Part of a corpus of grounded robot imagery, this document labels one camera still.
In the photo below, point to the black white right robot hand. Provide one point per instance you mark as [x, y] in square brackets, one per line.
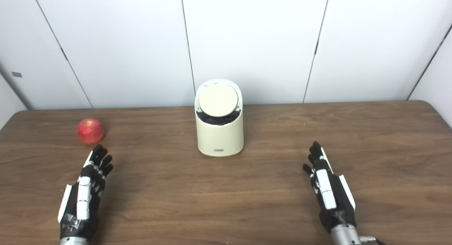
[332, 195]

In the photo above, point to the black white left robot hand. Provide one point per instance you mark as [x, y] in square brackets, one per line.
[82, 199]

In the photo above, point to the red apple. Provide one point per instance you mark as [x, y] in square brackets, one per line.
[91, 131]

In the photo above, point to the cream round bin lid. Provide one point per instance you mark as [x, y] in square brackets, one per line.
[218, 99]

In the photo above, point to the cream-colored bin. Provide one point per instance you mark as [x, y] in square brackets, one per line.
[220, 135]

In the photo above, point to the small grey wall label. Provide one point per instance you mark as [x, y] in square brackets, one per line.
[17, 75]

